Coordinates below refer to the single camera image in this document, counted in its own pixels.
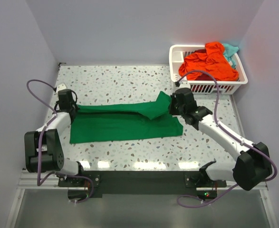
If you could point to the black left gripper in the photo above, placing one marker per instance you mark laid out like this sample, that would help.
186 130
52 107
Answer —
76 107

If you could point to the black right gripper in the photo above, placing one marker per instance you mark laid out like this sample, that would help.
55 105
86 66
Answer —
171 110

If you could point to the green t-shirt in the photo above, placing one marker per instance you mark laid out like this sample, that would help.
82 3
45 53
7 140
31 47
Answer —
121 122

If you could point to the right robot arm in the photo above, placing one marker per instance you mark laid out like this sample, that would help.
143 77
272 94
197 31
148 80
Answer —
251 160

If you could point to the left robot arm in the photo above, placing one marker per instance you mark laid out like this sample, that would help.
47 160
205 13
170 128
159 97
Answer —
44 154

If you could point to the orange t-shirt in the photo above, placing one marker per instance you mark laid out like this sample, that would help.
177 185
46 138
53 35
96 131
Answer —
210 60

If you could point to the white plastic basket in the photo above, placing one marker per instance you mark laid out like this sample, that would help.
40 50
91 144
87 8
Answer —
177 53

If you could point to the teal t-shirt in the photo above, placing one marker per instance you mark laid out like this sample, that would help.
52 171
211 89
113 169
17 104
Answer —
229 51

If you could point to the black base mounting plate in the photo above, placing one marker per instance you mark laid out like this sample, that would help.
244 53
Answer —
144 189

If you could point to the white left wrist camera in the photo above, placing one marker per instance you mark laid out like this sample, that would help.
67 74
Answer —
60 87

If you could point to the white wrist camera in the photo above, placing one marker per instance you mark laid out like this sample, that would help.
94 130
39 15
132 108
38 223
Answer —
182 84
60 87

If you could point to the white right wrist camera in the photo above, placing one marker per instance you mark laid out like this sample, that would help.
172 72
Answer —
182 84

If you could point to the aluminium frame rail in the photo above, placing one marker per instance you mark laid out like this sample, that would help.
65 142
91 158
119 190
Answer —
187 179

